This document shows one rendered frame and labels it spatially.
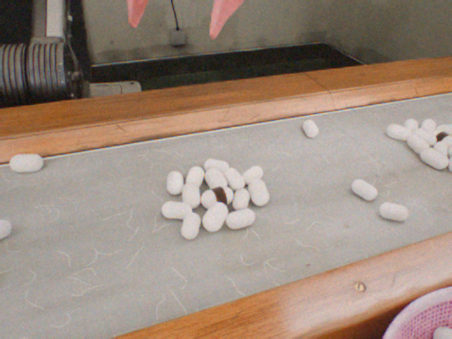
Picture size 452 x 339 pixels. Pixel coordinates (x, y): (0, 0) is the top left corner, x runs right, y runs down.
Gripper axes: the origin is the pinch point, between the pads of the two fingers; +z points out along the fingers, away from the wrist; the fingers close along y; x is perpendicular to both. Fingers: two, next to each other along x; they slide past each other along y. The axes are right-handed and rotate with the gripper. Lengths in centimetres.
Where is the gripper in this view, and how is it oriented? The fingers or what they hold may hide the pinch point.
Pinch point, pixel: (173, 24)
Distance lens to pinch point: 50.1
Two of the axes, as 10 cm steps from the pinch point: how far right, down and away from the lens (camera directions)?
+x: -1.8, -1.2, -9.8
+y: -9.6, -2.0, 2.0
